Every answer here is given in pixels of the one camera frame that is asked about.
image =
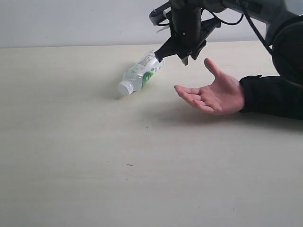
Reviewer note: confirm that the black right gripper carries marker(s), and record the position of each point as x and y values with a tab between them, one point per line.
187	28

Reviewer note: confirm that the clear bottle green kiwi label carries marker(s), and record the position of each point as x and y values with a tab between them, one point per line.
135	78

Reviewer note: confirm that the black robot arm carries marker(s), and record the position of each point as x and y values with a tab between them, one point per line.
277	23

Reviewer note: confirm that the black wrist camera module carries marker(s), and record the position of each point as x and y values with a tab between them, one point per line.
158	15

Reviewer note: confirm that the person's open hand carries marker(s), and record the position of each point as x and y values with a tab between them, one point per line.
223	96

